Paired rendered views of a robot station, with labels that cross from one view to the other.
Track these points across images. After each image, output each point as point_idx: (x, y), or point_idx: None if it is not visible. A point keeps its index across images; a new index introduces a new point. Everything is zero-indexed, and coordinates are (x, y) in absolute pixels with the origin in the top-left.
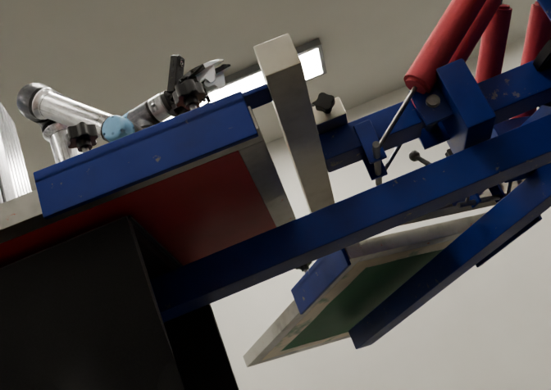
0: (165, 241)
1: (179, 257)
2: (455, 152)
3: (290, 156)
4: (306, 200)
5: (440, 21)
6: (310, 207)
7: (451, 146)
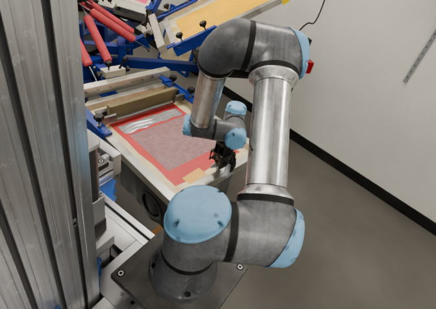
0: (154, 113)
1: (139, 118)
2: (87, 76)
3: (121, 82)
4: (89, 91)
5: (103, 41)
6: (95, 95)
7: (86, 74)
